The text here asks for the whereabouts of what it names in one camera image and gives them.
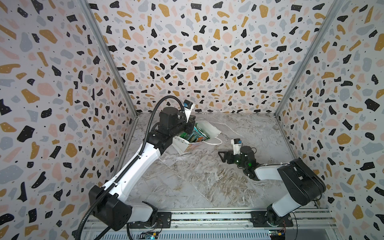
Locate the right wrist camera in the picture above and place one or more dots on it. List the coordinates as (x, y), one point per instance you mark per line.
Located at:
(237, 144)

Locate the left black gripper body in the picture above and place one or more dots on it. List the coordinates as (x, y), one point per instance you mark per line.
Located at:
(182, 127)

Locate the yellow green Fox's candy bag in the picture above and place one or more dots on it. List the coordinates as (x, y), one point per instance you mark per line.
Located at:
(191, 138)

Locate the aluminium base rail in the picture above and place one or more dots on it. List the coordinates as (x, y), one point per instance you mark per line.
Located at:
(308, 223)

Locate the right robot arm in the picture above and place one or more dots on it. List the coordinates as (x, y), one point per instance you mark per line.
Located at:
(302, 184)

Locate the white paper gift bag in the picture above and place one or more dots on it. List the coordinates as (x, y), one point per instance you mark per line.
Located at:
(182, 146)

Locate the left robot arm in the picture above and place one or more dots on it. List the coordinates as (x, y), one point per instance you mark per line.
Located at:
(114, 210)

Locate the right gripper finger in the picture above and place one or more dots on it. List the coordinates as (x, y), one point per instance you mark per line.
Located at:
(225, 153)
(229, 159)

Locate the red green Fox's candy bag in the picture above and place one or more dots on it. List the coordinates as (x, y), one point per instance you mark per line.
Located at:
(204, 136)

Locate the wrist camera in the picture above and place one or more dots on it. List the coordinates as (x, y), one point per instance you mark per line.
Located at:
(237, 144)
(188, 107)

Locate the corner aluminium post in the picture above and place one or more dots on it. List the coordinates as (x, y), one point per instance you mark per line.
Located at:
(331, 14)
(84, 5)

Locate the right corner aluminium post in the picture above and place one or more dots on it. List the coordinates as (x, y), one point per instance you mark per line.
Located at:
(331, 14)

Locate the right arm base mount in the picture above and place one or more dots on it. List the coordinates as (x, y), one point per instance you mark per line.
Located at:
(266, 219)

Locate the left corner aluminium post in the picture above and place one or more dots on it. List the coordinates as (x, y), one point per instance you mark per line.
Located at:
(84, 5)

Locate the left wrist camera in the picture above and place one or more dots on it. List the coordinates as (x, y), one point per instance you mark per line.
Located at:
(188, 107)

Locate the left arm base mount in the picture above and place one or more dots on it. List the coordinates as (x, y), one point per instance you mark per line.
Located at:
(160, 220)

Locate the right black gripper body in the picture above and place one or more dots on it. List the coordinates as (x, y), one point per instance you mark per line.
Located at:
(231, 156)

